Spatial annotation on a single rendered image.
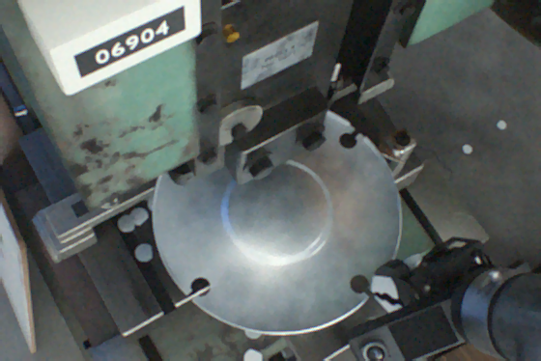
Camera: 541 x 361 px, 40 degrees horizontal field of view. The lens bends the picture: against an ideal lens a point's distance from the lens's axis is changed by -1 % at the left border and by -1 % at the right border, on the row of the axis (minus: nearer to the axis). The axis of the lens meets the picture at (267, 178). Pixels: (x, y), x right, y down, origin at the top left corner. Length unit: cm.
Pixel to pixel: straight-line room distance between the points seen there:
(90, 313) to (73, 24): 72
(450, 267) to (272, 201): 24
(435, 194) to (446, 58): 93
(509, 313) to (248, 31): 29
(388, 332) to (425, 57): 132
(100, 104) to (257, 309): 44
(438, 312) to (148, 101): 35
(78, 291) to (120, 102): 59
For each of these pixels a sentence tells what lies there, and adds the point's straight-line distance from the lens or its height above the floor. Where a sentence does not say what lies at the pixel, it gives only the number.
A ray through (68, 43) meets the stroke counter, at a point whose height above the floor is 133.
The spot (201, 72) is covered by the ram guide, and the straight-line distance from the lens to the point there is 49.
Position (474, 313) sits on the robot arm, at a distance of 63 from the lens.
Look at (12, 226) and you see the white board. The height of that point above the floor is 59.
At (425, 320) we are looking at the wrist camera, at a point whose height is 94.
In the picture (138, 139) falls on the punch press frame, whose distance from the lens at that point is 51.
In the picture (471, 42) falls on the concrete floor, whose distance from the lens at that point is 201.
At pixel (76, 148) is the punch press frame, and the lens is 48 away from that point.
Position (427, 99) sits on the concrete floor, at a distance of 188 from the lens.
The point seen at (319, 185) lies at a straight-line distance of 87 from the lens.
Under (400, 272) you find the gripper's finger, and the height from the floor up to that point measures 91.
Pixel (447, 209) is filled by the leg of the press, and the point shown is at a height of 64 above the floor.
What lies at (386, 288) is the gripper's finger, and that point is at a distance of 78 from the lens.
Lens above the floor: 159
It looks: 68 degrees down
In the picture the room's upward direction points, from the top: 10 degrees clockwise
